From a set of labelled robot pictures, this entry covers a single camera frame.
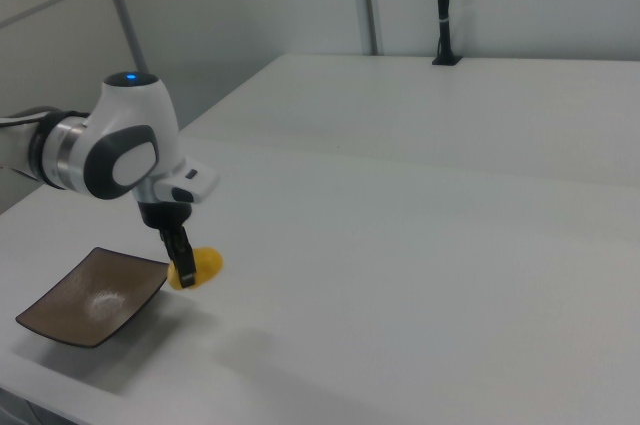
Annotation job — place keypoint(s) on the black pole with base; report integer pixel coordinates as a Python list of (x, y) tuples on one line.
[(443, 0)]

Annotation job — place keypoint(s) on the brown square ceramic plate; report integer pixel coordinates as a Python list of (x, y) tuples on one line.
[(95, 297)]

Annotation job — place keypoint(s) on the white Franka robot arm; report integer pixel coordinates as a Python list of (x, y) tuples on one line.
[(115, 155)]

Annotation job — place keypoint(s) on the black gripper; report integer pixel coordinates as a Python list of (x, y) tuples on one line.
[(165, 215)]

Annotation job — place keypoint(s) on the grey metal partition post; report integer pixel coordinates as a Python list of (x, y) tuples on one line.
[(122, 5), (369, 0)]

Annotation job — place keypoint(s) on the yellow potato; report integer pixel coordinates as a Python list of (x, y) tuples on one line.
[(207, 262)]

